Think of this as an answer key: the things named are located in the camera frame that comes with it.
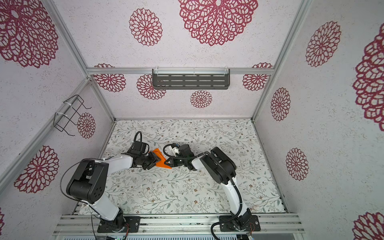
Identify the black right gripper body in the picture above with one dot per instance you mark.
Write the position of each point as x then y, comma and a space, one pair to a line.
180, 161

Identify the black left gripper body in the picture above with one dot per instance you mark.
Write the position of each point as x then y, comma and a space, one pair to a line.
148, 161

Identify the orange square paper sheet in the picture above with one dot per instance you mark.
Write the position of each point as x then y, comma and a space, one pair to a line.
161, 162

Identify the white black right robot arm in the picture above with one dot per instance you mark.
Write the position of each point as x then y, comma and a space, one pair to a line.
222, 170

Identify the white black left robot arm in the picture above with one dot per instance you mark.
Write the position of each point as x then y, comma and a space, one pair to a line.
89, 180

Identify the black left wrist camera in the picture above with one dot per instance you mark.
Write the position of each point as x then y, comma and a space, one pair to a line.
138, 147

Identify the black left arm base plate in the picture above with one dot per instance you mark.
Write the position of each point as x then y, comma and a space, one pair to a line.
120, 225

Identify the grey slotted wall shelf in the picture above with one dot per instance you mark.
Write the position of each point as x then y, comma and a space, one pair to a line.
191, 79

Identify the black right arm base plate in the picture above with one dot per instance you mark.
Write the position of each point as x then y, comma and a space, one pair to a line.
246, 224

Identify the black wire wall basket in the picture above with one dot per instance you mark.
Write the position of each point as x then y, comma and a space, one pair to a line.
65, 117

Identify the aluminium front rail frame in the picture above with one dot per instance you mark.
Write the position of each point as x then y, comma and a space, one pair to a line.
179, 224

